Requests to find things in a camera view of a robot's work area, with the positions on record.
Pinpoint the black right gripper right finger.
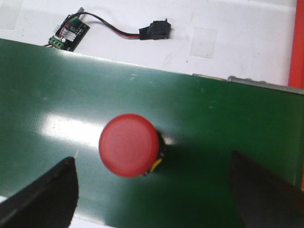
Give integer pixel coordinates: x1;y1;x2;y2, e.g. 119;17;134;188
230;151;304;228

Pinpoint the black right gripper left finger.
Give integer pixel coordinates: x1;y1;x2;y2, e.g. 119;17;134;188
0;157;79;228

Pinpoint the red mushroom push button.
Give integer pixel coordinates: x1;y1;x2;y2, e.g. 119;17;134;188
99;114;165;178

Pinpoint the green conveyor belt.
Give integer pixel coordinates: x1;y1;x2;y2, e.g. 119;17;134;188
0;39;304;228

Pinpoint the red plastic bin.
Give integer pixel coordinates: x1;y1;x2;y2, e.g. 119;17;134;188
288;0;304;89

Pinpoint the black motor controller board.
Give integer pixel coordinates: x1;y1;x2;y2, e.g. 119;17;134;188
44;15;90;52

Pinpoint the black rocker switch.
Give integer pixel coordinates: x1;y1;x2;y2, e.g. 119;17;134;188
139;19;171;40

